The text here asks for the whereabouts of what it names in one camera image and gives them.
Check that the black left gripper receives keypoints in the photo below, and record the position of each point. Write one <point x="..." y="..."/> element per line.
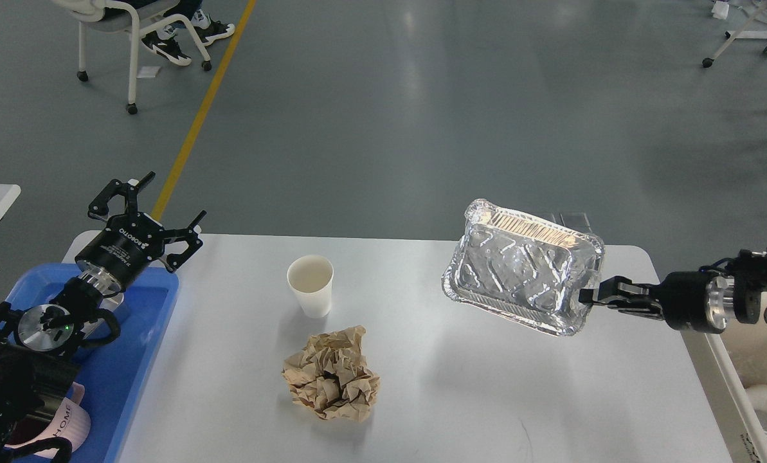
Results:
<point x="119" y="251"/>

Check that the pink ribbed mug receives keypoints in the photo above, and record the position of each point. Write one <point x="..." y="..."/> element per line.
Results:
<point x="70" y="421"/>

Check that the white office chair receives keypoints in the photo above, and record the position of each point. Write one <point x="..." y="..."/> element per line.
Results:
<point x="115" y="17"/>

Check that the aluminium foil tray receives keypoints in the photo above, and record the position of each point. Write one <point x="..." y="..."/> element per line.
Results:
<point x="523" y="268"/>

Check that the clear floor plate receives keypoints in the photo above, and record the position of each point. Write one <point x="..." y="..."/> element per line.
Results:
<point x="576" y="221"/>
<point x="550" y="217"/>

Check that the clear floor plate left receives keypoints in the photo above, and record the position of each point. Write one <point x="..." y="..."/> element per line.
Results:
<point x="550" y="217"/>

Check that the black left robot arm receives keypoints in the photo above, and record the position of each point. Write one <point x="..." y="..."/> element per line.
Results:
<point x="39" y="392"/>

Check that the white paper scrap on floor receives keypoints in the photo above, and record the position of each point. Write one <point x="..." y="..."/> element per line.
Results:
<point x="148" y="72"/>

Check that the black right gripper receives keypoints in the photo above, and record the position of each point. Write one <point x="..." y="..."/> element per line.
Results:
<point x="687" y="301"/>

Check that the beige plastic bin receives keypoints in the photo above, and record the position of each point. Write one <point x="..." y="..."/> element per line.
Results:
<point x="732" y="369"/>

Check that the stainless steel rectangular container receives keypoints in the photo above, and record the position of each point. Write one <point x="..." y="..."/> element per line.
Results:
<point x="116" y="305"/>

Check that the clear floor plate right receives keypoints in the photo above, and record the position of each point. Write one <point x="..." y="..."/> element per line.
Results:
<point x="576" y="221"/>

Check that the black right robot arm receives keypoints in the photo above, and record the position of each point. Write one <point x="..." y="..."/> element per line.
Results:
<point x="746" y="296"/>

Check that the white paper cup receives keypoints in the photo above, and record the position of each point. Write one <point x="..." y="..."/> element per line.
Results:
<point x="310" y="280"/>

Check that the brown paper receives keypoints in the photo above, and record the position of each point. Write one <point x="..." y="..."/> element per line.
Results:
<point x="331" y="376"/>

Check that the blue plastic tray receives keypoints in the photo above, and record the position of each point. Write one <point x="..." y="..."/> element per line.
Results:
<point x="114" y="374"/>

